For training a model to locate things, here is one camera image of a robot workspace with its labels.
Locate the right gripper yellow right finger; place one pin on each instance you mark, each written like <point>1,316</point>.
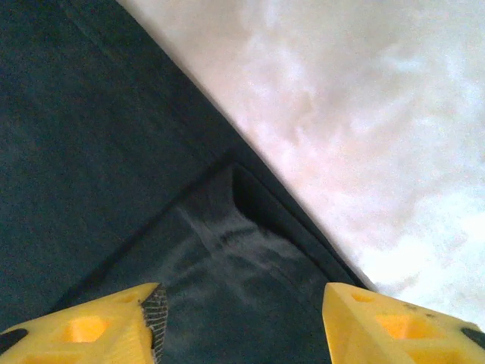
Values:
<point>398,333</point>

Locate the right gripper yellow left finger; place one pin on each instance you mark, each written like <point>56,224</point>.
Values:
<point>87,333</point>

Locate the black t-shirt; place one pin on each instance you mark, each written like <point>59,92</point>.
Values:
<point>94,132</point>

